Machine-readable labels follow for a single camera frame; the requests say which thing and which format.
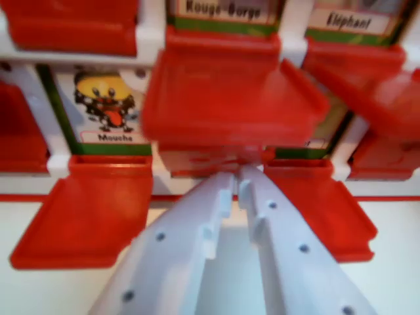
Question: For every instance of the red flap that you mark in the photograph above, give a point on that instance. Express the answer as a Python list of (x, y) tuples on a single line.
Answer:
[(321, 213), (384, 157), (226, 95), (367, 75), (183, 160), (72, 26), (88, 216), (19, 131)]

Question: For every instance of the red flap beside pushed flap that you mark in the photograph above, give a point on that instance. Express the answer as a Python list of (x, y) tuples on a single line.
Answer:
[(321, 213)]

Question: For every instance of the red flap below Mouche card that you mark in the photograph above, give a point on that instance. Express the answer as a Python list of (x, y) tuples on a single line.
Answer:
[(88, 216)]

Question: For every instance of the upright red flap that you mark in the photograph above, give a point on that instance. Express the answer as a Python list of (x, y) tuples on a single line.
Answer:
[(384, 157), (72, 26), (19, 131)]

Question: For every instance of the red flap below Rouge-Gorge card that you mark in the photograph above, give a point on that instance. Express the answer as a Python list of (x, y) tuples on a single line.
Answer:
[(226, 95)]

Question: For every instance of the red flap below Elephant card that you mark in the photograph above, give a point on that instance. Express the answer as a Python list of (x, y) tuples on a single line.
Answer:
[(367, 75)]

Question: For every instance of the partly hidden green-edged picture card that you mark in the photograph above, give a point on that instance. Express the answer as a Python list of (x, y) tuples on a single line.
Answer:
[(323, 138)]

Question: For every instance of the Mouche fly picture card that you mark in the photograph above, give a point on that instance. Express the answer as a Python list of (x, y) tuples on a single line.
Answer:
[(101, 101)]

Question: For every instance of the red and white game board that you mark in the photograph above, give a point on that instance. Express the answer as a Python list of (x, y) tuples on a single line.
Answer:
[(149, 36)]

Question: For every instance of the Elephant picture card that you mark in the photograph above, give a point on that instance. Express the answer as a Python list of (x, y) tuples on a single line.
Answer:
[(351, 21)]

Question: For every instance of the Rouge-Gorge picture card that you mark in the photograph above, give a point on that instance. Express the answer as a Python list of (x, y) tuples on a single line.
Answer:
[(223, 14)]

